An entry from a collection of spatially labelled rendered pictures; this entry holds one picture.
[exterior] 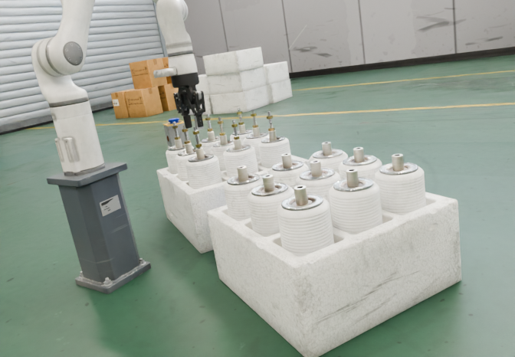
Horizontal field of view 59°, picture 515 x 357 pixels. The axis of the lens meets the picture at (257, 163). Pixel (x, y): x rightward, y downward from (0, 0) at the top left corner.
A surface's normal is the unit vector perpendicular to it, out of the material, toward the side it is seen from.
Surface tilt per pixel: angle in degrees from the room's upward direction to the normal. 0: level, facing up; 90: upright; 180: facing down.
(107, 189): 91
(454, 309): 0
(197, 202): 90
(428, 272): 90
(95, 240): 90
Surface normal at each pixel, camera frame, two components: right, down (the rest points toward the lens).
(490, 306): -0.15, -0.96
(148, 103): 0.79, 0.03
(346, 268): 0.48, 0.15
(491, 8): -0.57, 0.29
